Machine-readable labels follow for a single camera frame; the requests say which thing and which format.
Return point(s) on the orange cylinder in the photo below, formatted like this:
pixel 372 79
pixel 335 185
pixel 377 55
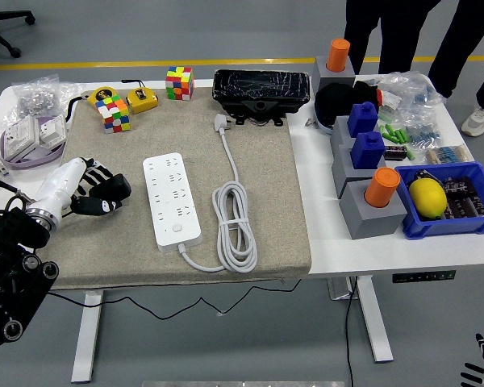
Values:
pixel 339 54
pixel 381 187

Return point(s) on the white table leg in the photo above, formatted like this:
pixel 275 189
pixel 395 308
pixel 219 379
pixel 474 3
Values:
pixel 373 322
pixel 84 342

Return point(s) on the blue plastic bin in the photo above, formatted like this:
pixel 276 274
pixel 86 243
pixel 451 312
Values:
pixel 447 229

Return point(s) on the dark printed capacitor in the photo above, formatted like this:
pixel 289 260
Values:
pixel 395 153

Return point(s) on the clear bag of tan resistors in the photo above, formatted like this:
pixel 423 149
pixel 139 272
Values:
pixel 447 154

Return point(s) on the purple tray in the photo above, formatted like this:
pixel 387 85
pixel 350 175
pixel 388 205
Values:
pixel 28 164

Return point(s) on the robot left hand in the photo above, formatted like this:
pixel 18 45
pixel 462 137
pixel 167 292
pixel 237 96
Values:
pixel 58 185

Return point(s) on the black film-wrapped device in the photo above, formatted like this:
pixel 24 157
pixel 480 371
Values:
pixel 262 86

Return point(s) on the black office chair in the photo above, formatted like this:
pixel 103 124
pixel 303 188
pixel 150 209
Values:
pixel 29 18

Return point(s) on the white socket box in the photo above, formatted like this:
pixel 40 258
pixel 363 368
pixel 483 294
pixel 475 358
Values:
pixel 53 129
pixel 20 137

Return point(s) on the grey square block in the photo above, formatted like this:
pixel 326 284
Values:
pixel 343 169
pixel 371 223
pixel 339 131
pixel 332 78

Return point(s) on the black plug adapter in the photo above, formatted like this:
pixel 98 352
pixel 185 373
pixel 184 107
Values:
pixel 117 185

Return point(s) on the small green cylinder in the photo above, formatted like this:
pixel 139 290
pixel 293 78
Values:
pixel 402 136
pixel 383 132
pixel 410 152
pixel 392 133

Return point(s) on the round yellow tape measure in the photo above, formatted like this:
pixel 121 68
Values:
pixel 101 93

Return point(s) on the white blue round dish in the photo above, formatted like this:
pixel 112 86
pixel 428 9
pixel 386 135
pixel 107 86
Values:
pixel 324 128

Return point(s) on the grey under-table box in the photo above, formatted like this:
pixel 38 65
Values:
pixel 339 290

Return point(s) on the large clear bag of resistors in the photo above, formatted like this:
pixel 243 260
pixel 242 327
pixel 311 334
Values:
pixel 415 90

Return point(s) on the black table control panel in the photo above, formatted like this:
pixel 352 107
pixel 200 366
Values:
pixel 423 276

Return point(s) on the grey-brown mat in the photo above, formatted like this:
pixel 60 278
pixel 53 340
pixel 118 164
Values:
pixel 274 201

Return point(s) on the clear bag of blue resistors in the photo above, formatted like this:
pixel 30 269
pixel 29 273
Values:
pixel 423 131

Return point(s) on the blue block with knob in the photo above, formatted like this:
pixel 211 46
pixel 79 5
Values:
pixel 362 119
pixel 367 151

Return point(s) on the dark brown capacitor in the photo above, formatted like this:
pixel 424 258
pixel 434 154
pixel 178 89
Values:
pixel 460 186
pixel 468 207

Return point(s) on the white power strip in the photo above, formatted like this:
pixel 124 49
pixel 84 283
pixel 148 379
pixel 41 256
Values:
pixel 167 193

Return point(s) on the black cloth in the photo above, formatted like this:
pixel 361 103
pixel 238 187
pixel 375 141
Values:
pixel 343 98

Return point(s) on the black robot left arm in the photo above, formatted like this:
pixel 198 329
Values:
pixel 12 238

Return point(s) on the person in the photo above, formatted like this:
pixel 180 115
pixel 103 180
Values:
pixel 387 32
pixel 464 40

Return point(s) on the clear bag of metal nuts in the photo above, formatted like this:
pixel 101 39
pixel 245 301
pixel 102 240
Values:
pixel 36 101

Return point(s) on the yellow lemon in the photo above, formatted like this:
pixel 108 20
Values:
pixel 427 199

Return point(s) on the square yellow tape measure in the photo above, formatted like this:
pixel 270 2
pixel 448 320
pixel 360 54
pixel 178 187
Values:
pixel 143 102

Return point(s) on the red white labelled item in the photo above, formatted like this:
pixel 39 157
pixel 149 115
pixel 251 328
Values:
pixel 389 100

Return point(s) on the colourful puzzle cube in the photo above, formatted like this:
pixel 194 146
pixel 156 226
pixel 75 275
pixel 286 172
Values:
pixel 179 82
pixel 113 115

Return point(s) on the small black clip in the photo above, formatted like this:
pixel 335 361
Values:
pixel 421 175

